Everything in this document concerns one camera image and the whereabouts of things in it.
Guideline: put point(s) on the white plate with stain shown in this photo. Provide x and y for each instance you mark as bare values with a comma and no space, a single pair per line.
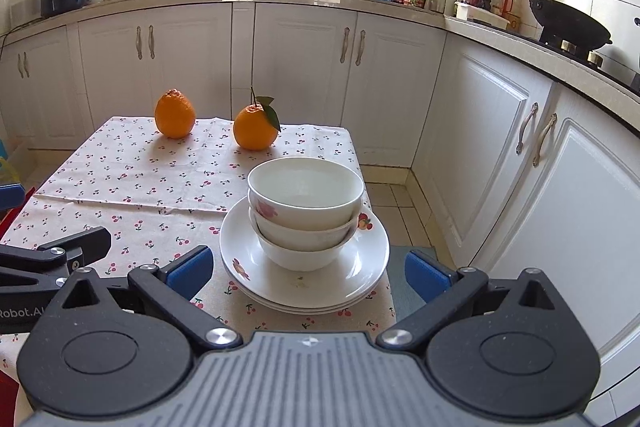
350,272

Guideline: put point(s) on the orange with green leaf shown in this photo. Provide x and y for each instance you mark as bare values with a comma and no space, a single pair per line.
255,129

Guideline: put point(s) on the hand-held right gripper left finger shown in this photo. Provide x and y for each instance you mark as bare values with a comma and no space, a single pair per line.
190,272

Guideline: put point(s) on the gas stove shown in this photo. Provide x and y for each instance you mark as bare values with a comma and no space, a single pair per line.
590,54

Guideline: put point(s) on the cherry print tablecloth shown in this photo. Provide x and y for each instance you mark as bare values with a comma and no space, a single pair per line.
125,167

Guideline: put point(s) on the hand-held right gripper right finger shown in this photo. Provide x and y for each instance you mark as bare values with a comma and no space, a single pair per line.
427,277

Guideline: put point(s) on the white tray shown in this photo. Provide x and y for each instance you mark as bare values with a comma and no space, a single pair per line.
480,16

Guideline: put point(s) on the orange with knobbed top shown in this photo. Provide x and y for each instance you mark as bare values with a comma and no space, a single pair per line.
175,117

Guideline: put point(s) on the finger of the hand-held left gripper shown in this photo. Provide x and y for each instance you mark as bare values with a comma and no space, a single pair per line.
75,247
11,197

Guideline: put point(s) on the white plate fruit print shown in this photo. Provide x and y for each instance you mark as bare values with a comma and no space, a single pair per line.
305,311
305,306

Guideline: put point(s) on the black wok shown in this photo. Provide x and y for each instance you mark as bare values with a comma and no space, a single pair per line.
570,22

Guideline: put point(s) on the white ceramic bowl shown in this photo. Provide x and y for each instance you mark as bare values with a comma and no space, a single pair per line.
300,239
305,259
305,187

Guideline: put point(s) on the grey floor mat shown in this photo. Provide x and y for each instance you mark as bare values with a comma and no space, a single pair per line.
400,277

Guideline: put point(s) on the red carton box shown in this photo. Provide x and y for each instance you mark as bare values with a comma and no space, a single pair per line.
6,387

